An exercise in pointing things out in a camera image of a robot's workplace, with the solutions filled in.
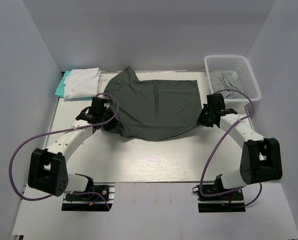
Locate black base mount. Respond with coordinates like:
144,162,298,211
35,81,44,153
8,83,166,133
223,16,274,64
61,183,115,212
192,185,246,213

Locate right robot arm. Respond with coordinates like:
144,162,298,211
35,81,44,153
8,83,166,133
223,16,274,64
198,93,283,200

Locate white plastic basket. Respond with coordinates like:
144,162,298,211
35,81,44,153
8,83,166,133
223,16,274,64
204,55,261,103

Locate folded white t-shirt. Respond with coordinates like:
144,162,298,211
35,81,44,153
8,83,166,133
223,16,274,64
63,67,101,100

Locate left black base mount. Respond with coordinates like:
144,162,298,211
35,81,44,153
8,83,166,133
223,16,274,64
61,183,115,212

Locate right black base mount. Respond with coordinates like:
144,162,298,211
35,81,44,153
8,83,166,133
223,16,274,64
192,185,246,213

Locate folded teal t-shirt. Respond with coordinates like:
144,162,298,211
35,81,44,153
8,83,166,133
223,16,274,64
55,70,92,101

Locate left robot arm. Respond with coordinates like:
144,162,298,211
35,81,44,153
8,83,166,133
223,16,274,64
28,97,115,200

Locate light grey t-shirt in basket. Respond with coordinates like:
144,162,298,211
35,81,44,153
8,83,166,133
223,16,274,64
209,70,244,99

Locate dark grey t-shirt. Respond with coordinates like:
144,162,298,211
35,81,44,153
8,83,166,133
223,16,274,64
103,67,202,141

